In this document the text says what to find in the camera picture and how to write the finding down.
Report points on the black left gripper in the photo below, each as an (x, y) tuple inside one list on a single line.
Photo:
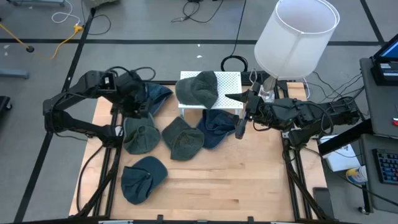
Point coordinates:
[(136, 96)]

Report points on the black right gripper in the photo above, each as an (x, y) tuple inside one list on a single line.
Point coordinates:
[(256, 107)]

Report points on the navy blue cotton cap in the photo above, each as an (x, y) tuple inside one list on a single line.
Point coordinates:
[(160, 95), (214, 127)]

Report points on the dark green cotton cap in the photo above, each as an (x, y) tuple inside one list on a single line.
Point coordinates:
[(185, 143), (196, 90), (141, 140)]

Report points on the dark teal cotton cap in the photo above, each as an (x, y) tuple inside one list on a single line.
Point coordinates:
[(141, 182)]

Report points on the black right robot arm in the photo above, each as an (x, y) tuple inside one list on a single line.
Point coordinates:
[(326, 115)]

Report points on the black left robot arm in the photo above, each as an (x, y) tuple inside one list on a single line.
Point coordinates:
[(68, 93)]

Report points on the white perforated shelf riser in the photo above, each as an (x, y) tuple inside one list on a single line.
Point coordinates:
[(230, 87)]

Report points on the black power strip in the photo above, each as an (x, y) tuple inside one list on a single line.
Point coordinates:
[(245, 77)]

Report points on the silver lamp with white shade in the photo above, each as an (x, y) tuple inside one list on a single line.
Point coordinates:
[(295, 40)]

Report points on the grey bag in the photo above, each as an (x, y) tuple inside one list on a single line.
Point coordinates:
[(99, 2)]

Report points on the black desk beam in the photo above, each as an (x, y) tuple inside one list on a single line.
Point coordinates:
[(345, 138)]

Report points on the white paper box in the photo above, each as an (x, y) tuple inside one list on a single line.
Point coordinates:
[(340, 160)]

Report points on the black round floor puck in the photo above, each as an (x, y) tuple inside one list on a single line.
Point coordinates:
[(30, 48)]

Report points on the black phone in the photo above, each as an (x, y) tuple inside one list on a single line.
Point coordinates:
[(323, 202)]

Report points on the grey metal floor bar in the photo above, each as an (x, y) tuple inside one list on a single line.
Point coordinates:
[(14, 74)]

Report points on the white wipes canister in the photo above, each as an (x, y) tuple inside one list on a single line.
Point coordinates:
[(357, 175)]

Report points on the black chair base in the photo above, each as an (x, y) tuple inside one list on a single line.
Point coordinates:
[(3, 104)]

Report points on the grey cart base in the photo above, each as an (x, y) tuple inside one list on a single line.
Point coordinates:
[(37, 2)]

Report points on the grey metal desk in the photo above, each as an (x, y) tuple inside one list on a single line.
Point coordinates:
[(382, 105), (370, 193)]

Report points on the black labelled device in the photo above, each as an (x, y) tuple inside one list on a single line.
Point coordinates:
[(381, 77)]

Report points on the red emergency stop button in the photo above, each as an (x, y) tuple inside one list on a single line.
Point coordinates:
[(395, 122)]

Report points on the black keyboard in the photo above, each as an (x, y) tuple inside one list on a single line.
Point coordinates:
[(387, 166)]

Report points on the black caster wheel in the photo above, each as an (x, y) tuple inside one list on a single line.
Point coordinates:
[(362, 210)]

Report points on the black laptop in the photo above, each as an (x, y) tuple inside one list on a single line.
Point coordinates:
[(390, 49)]

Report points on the black aluminium table frame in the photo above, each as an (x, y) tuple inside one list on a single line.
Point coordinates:
[(113, 186)]

